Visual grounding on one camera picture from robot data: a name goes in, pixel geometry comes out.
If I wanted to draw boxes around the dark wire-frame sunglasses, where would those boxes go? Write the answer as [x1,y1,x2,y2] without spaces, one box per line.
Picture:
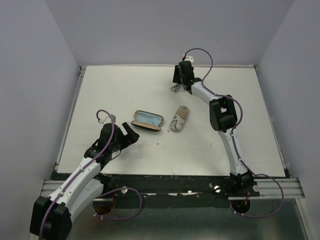
[170,83,181,93]

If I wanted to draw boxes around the black glasses case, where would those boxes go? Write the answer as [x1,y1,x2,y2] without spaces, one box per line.
[131,110,164,132]

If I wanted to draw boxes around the blue cleaning cloth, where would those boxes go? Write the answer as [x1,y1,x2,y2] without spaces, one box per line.
[135,111,163,128]

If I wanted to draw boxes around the marbled glasses case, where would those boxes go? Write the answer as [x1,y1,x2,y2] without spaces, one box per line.
[170,105,190,133]

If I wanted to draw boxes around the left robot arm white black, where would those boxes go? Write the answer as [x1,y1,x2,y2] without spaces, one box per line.
[29,122,140,240]

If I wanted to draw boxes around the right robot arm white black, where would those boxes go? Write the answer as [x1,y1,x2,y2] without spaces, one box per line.
[172,60,254,196]

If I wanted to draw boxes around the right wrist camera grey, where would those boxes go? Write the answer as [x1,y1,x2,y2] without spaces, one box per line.
[182,55,194,63]

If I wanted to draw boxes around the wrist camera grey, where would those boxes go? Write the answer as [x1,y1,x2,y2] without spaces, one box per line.
[182,55,194,63]
[101,114,116,125]

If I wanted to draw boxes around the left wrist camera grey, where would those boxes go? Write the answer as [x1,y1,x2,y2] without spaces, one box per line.
[101,114,116,125]

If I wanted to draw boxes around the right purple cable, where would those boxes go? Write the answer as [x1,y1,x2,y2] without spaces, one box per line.
[182,47,285,218]

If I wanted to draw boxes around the black mounting base rail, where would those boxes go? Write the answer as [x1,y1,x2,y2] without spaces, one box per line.
[94,173,260,209]

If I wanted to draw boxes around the aluminium frame rail left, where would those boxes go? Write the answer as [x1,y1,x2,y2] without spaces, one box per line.
[53,66,87,172]

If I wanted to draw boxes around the aluminium frame rail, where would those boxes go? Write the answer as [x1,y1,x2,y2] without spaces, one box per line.
[32,177,308,240]
[53,66,87,172]

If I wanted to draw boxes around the aluminium frame rail front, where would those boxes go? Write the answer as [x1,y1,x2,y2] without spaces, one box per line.
[32,177,308,240]

